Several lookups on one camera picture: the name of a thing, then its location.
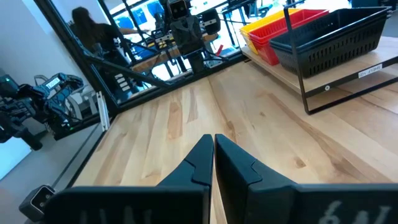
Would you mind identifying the yellow plastic basket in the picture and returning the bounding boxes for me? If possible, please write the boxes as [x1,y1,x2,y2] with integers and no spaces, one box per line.
[239,8,301,35]
[241,30,259,55]

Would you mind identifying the black plastic basket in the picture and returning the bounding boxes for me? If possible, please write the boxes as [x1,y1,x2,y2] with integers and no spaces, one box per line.
[270,18,389,79]
[269,6,391,47]

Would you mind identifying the blue black background robot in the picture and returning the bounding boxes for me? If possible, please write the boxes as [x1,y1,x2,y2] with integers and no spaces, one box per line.
[0,72,85,151]

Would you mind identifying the small grey camera box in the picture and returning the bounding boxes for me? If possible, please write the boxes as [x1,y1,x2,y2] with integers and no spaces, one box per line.
[18,184,57,223]

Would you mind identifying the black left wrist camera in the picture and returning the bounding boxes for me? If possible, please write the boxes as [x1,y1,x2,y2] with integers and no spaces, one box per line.
[167,0,189,20]

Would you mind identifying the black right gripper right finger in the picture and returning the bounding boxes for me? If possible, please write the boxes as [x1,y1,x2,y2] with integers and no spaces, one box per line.
[214,134,298,224]

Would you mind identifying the red plastic basket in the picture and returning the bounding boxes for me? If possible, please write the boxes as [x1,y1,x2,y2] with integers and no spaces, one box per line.
[248,8,330,44]
[250,34,280,67]

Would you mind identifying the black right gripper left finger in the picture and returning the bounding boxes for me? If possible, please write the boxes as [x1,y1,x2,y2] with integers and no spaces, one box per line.
[157,134,215,187]

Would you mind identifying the black metal wooden shelf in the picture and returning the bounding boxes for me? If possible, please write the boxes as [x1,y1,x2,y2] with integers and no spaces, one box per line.
[241,7,398,115]

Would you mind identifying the person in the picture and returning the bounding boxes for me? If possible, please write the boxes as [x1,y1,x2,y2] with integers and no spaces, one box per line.
[71,6,139,63]

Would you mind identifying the silver aluminium profile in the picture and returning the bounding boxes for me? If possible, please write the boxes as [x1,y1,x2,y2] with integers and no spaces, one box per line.
[96,90,111,132]

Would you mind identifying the black metal rig frame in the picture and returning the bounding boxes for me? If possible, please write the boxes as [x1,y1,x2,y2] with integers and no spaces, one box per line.
[33,0,246,116]

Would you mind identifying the wooden background table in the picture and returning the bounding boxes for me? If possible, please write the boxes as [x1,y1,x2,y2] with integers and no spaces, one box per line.
[130,32,218,73]

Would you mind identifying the white shelf label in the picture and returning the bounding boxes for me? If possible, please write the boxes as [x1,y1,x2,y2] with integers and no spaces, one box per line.
[358,63,384,79]

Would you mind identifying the blue chair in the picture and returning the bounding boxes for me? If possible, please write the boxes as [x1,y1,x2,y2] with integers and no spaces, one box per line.
[146,0,165,18]
[117,15,135,30]

